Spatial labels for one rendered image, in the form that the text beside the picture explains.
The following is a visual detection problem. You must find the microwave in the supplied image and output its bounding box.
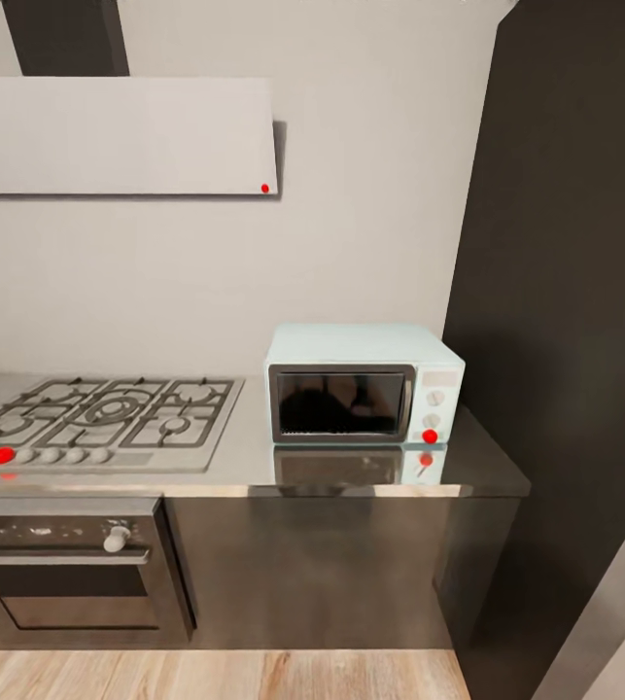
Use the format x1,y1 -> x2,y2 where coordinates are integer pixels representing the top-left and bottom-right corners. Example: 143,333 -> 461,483
264,324 -> 465,445

